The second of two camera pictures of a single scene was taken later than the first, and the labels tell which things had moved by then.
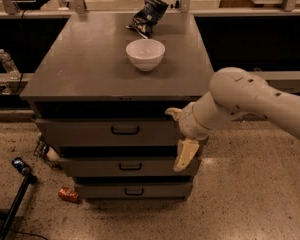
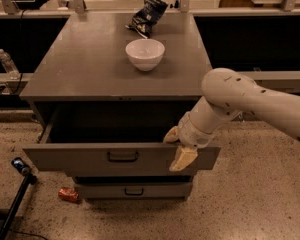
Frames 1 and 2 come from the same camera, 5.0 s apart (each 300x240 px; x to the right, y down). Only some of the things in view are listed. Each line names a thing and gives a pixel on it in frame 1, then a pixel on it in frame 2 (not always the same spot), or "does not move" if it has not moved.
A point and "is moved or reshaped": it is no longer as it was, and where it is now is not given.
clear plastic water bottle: [12, 70] does not move
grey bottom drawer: [134, 190] does not move
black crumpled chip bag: [144, 20] does not move
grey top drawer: [107, 132] is moved or reshaped
